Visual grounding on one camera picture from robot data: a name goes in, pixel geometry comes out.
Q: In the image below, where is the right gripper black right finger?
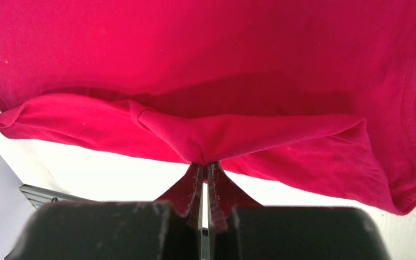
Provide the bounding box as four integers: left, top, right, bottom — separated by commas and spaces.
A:
207, 162, 390, 259

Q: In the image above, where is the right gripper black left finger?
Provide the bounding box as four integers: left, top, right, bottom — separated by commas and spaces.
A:
7, 164, 204, 259

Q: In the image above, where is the crimson red t shirt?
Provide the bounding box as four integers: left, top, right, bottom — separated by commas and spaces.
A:
0, 1, 416, 215

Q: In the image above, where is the left aluminium frame rail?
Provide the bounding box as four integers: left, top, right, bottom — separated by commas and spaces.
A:
19, 185, 90, 209

